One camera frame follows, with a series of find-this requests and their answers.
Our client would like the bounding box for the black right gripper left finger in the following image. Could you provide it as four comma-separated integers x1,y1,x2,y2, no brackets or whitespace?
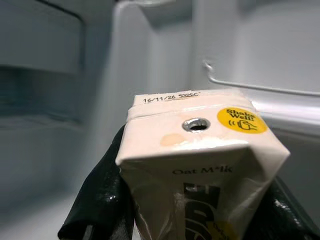
57,124,141,240

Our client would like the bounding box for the white oat milk carton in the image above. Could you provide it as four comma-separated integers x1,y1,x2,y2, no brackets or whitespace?
115,88,292,240

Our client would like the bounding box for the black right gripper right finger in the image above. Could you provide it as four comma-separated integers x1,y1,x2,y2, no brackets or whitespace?
239,174,320,240

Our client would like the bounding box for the dark grey fridge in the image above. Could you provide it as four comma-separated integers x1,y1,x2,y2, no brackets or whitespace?
0,0,320,240

